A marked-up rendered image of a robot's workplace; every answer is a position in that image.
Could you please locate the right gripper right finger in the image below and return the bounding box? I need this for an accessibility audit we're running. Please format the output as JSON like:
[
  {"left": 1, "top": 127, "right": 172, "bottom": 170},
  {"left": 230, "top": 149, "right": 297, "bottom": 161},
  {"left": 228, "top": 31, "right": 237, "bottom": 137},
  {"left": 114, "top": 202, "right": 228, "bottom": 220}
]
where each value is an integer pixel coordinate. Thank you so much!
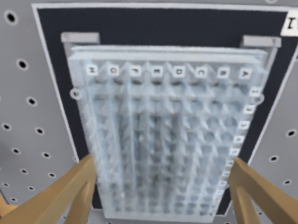
[{"left": 228, "top": 158, "right": 298, "bottom": 224}]

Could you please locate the clear well plate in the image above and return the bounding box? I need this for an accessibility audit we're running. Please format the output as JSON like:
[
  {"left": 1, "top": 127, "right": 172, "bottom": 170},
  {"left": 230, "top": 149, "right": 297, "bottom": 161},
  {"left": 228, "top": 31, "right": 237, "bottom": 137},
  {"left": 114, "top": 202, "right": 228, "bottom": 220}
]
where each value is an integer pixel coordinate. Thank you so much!
[{"left": 67, "top": 46, "right": 269, "bottom": 223}]

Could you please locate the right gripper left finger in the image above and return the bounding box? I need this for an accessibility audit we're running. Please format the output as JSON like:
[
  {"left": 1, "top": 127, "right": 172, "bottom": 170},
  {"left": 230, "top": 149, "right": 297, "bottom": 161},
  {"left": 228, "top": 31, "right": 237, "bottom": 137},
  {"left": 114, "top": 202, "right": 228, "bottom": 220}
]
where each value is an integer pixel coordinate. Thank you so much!
[{"left": 0, "top": 154, "right": 97, "bottom": 224}]

